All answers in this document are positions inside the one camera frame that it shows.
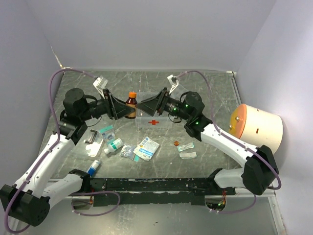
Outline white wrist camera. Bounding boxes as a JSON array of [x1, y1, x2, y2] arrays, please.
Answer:
[[93, 76, 108, 94], [167, 74, 179, 94]]

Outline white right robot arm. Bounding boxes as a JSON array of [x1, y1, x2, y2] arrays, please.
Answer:
[[136, 89, 279, 195]]

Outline blue white ointment tube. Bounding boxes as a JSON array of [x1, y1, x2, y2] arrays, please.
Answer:
[[87, 160, 101, 177]]

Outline cream cylinder orange face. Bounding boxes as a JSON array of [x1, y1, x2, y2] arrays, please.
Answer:
[[229, 104, 283, 154]]

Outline brown medicine bottle orange cap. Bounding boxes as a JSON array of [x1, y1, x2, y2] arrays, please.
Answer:
[[125, 92, 137, 119]]

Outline clear box lid black handle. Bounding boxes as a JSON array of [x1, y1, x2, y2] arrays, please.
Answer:
[[84, 129, 104, 158]]

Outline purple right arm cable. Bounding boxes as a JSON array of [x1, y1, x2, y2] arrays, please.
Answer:
[[177, 70, 282, 214]]

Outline teal plaster packet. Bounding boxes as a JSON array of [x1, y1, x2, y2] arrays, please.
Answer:
[[178, 142, 194, 152]]

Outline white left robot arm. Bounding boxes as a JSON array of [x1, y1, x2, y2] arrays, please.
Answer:
[[0, 88, 134, 227]]

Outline teal bandage roll package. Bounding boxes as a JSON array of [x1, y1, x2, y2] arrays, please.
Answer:
[[99, 125, 116, 144]]

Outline clear first aid box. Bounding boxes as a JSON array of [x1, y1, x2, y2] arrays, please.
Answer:
[[133, 92, 176, 132]]

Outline white bottle green label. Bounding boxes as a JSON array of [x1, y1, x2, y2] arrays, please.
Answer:
[[104, 138, 124, 155]]

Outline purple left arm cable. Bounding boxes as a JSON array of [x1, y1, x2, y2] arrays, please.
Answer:
[[3, 68, 122, 233]]

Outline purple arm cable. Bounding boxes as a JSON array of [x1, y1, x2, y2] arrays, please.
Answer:
[[177, 70, 282, 214], [3, 68, 122, 233]]

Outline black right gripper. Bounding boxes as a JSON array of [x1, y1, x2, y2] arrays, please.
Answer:
[[135, 87, 191, 121]]

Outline clear zip bag teal strip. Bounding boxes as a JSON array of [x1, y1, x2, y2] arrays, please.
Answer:
[[120, 144, 139, 162]]

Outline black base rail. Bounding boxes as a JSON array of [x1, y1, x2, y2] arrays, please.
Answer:
[[90, 178, 235, 207]]

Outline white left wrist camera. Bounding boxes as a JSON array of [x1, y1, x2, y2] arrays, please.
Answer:
[[93, 76, 108, 94]]

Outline white blue gauze packet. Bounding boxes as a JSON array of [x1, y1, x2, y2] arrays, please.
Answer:
[[133, 137, 159, 161]]

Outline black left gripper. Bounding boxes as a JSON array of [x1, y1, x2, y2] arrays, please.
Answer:
[[80, 88, 135, 121]]

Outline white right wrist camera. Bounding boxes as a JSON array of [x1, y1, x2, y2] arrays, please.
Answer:
[[167, 74, 179, 94]]

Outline white plaster packet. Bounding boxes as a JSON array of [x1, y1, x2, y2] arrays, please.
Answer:
[[179, 152, 197, 159]]

